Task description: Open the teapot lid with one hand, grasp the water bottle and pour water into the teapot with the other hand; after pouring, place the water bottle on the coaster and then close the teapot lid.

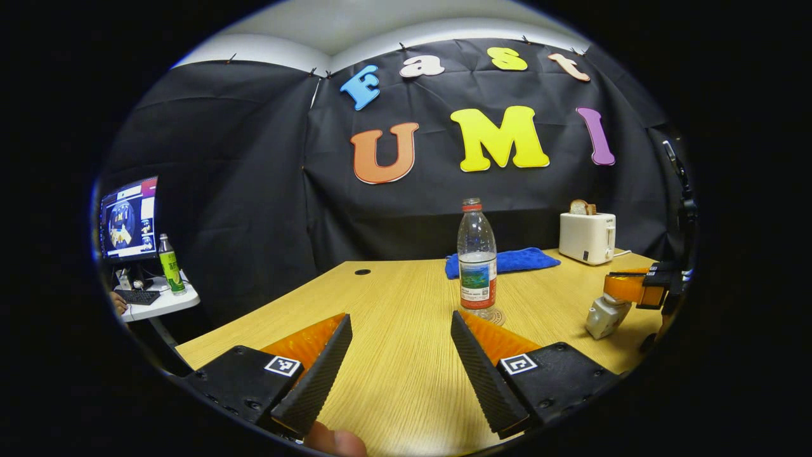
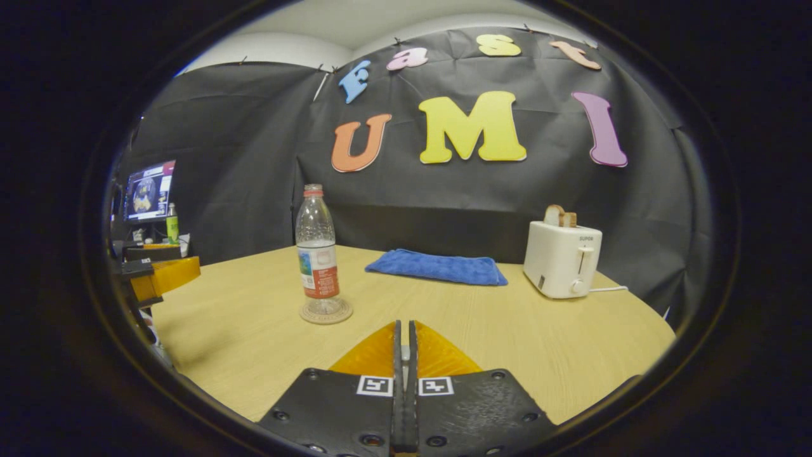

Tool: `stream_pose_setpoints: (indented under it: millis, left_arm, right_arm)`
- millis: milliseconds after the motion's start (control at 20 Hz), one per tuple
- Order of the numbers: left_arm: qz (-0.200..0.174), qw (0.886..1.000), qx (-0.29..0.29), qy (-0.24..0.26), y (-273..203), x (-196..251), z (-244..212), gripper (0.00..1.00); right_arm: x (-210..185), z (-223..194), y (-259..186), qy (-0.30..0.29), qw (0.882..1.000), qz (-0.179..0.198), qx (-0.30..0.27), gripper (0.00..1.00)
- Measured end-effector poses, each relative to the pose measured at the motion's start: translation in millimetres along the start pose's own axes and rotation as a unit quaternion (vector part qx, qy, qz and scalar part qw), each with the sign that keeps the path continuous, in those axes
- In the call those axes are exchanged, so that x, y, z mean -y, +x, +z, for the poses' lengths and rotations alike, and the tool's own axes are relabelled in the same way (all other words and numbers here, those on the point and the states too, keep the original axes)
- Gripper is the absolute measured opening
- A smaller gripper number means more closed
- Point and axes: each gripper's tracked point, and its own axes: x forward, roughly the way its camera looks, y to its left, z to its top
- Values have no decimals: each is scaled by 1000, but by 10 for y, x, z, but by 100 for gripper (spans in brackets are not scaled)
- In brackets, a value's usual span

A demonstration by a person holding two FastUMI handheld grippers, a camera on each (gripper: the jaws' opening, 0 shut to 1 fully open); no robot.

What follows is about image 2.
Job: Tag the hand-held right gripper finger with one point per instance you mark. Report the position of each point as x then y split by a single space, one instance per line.
412 412
398 412

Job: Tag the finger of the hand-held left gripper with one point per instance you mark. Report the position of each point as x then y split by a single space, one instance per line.
152 253
168 276

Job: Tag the white teacup lid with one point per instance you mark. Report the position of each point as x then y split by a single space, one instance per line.
405 353

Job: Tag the round wooden coaster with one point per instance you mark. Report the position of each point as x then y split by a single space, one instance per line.
341 315

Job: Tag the clear plastic water bottle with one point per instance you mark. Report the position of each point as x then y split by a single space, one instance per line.
315 222

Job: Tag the green bottle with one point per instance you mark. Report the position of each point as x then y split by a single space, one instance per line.
172 228

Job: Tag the white side desk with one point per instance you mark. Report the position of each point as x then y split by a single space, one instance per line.
184 244

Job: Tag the computer monitor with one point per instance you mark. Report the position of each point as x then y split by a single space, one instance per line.
149 190

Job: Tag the black backdrop cloth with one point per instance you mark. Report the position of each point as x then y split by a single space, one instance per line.
254 158

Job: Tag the blue towel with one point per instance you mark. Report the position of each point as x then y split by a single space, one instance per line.
438 266

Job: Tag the white toaster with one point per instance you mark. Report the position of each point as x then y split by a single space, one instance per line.
558 260

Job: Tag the bread slice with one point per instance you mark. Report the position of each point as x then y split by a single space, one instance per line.
558 217

